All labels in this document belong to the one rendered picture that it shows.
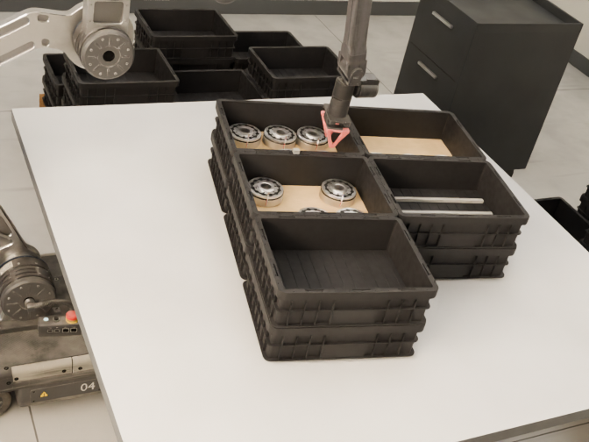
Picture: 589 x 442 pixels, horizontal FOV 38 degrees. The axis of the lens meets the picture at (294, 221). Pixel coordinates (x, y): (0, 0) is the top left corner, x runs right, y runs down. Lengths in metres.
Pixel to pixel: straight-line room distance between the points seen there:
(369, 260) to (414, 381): 0.34
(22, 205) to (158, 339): 1.71
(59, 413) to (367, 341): 1.14
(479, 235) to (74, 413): 1.37
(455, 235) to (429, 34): 1.87
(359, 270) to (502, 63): 2.00
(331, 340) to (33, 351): 1.01
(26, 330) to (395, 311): 1.21
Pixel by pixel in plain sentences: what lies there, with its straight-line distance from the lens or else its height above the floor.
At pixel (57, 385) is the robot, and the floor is 0.15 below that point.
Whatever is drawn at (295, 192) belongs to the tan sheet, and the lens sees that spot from 2.46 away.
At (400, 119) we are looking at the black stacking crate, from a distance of 2.85.
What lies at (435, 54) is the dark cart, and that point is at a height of 0.65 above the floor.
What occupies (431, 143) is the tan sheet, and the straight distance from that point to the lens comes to 2.91.
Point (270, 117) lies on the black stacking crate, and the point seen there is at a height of 0.88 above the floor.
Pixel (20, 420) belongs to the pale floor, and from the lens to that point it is 2.86.
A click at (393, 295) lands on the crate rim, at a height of 0.92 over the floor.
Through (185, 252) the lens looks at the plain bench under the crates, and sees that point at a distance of 2.38.
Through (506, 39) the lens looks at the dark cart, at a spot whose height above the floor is 0.83.
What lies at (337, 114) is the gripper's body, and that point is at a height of 1.03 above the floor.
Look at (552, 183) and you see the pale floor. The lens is 4.74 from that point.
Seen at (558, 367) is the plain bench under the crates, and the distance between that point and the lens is 2.39.
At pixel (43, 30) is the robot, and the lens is 2.42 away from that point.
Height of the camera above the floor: 2.16
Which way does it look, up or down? 34 degrees down
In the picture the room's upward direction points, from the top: 13 degrees clockwise
